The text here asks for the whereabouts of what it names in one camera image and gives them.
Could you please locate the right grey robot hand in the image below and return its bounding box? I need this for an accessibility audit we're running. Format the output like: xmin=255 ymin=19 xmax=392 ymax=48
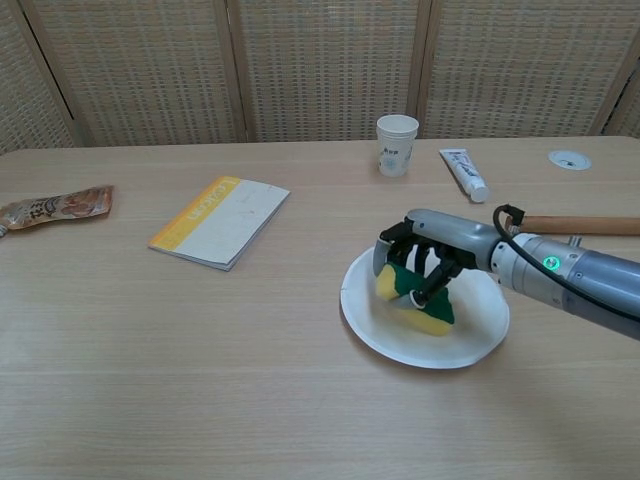
xmin=372 ymin=208 xmax=503 ymax=311

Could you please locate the yellow green sponge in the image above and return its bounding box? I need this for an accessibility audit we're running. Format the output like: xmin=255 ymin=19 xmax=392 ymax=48
xmin=375 ymin=263 xmax=456 ymax=339

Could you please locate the white paper plate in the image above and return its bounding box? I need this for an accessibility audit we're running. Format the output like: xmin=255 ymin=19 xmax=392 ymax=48
xmin=340 ymin=245 xmax=511 ymax=370

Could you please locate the white toothpaste tube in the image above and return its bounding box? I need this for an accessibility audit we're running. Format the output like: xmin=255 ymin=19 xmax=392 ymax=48
xmin=439 ymin=148 xmax=489 ymax=204

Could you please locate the white paper cup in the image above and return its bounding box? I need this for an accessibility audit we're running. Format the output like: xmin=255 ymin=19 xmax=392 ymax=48
xmin=375 ymin=114 xmax=420 ymax=177

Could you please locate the wooden rolling pin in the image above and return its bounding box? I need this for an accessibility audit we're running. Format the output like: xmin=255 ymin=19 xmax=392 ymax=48
xmin=508 ymin=214 xmax=640 ymax=237

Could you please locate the white round table grommet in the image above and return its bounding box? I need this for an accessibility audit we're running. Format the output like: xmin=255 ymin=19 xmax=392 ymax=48
xmin=547 ymin=149 xmax=593 ymax=171

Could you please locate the woven folding screen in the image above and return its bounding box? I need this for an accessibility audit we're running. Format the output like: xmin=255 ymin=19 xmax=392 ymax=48
xmin=0 ymin=0 xmax=640 ymax=155

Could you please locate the yellow white notebook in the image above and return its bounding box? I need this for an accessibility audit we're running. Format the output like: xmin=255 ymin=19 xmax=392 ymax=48
xmin=147 ymin=175 xmax=292 ymax=273

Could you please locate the brown snack pouch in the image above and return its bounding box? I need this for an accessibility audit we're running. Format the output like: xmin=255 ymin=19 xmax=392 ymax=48
xmin=0 ymin=184 xmax=115 ymax=239

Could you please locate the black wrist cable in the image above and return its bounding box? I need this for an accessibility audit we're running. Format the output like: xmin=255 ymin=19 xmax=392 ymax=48
xmin=492 ymin=203 xmax=640 ymax=322

